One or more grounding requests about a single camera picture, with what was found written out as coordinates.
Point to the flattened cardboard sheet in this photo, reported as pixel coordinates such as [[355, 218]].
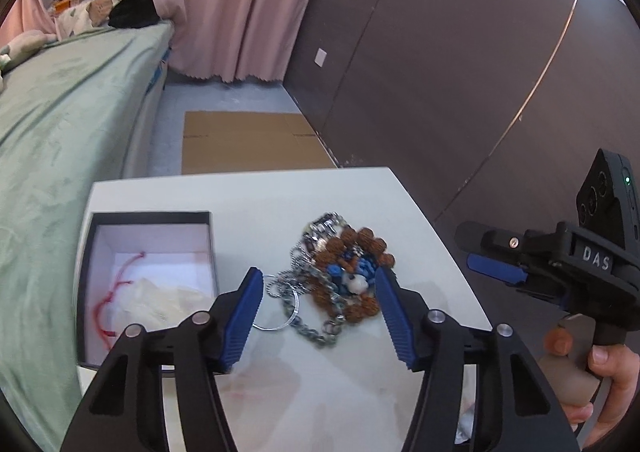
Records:
[[225, 142]]

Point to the black jewelry box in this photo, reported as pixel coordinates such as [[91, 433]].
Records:
[[148, 268]]

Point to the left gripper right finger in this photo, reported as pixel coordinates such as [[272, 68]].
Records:
[[515, 408]]

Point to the person's right hand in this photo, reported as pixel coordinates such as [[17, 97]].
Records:
[[617, 365]]

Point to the white wall socket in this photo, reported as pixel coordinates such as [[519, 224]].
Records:
[[320, 57]]

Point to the pillows and clothes pile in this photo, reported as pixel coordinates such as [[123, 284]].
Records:
[[30, 26]]

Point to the green bed blanket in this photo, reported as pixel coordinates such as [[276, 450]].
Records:
[[67, 116]]

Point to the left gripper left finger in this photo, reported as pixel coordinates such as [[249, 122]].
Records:
[[122, 409]]

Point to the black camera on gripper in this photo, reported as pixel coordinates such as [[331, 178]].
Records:
[[608, 201]]

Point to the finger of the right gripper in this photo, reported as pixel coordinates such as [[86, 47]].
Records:
[[497, 270], [491, 242]]

